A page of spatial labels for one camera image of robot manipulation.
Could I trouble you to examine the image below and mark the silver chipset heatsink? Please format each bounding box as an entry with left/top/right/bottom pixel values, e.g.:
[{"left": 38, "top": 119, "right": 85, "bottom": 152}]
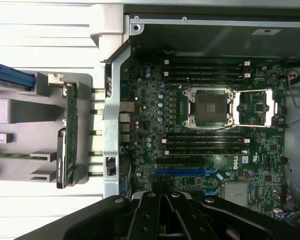
[{"left": 223, "top": 181, "right": 251, "bottom": 208}]

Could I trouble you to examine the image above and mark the metal socket cover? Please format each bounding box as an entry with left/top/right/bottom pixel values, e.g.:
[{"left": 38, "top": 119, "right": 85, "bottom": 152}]
[{"left": 233, "top": 89, "right": 281, "bottom": 128}]

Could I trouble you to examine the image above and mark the green RAM stick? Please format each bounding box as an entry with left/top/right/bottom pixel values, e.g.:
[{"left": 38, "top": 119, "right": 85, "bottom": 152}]
[{"left": 0, "top": 153, "right": 32, "bottom": 159}]

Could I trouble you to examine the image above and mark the blue expansion slot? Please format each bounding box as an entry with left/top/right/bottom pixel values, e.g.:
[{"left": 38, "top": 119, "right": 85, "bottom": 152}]
[{"left": 154, "top": 169, "right": 208, "bottom": 176}]

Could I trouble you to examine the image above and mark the black RAM slot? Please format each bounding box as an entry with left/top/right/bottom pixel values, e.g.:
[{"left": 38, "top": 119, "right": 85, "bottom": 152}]
[
  {"left": 161, "top": 138, "right": 250, "bottom": 145},
  {"left": 161, "top": 132, "right": 250, "bottom": 139},
  {"left": 163, "top": 149, "right": 250, "bottom": 156},
  {"left": 163, "top": 77, "right": 251, "bottom": 84},
  {"left": 163, "top": 65, "right": 251, "bottom": 71},
  {"left": 163, "top": 71, "right": 251, "bottom": 78},
  {"left": 163, "top": 59, "right": 251, "bottom": 65},
  {"left": 161, "top": 144, "right": 250, "bottom": 150}
]

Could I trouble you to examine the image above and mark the CPU socket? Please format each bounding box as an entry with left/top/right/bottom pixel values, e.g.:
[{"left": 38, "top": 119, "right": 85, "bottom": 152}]
[{"left": 181, "top": 86, "right": 238, "bottom": 130}]

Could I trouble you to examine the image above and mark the open black PC case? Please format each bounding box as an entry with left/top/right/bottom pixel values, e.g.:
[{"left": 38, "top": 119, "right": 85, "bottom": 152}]
[{"left": 89, "top": 0, "right": 300, "bottom": 233}]

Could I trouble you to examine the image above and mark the grey parts rack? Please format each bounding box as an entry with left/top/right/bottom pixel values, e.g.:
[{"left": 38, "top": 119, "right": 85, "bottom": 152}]
[{"left": 0, "top": 71, "right": 94, "bottom": 191}]

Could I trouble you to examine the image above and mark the green motherboard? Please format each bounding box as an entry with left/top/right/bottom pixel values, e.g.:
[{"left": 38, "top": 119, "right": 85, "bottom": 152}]
[{"left": 119, "top": 58, "right": 289, "bottom": 222}]

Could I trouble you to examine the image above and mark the long black expansion slot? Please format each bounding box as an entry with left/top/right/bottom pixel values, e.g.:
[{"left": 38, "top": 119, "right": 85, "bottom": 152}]
[{"left": 156, "top": 157, "right": 206, "bottom": 165}]

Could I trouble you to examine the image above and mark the hard disk in blue carrier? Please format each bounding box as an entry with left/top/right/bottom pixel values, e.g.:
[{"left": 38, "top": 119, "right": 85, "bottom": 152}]
[{"left": 0, "top": 61, "right": 37, "bottom": 91}]

